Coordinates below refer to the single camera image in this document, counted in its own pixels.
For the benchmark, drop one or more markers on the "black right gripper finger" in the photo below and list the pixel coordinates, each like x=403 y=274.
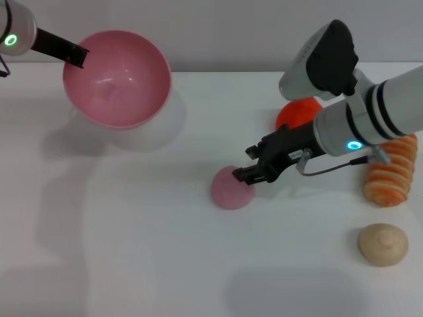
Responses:
x=255 y=151
x=249 y=175

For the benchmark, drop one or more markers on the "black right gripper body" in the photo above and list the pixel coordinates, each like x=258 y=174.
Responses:
x=287 y=145

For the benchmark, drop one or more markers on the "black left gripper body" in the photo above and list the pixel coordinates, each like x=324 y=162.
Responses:
x=51 y=44

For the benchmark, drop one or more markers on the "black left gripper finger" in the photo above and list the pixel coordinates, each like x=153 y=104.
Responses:
x=77 y=56

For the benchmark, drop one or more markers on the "pink toy peach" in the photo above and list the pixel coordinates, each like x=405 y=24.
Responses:
x=228 y=193

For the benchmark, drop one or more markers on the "pink plastic bowl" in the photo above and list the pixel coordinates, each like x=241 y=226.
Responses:
x=122 y=86

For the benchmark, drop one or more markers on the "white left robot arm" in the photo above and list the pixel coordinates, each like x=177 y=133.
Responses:
x=18 y=26

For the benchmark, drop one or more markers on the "orange toy pear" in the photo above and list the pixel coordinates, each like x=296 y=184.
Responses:
x=295 y=114

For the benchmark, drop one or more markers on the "orange striped toy bread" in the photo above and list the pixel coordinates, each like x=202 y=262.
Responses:
x=391 y=180

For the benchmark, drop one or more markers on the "beige toy bun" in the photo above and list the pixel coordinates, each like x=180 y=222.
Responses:
x=380 y=247

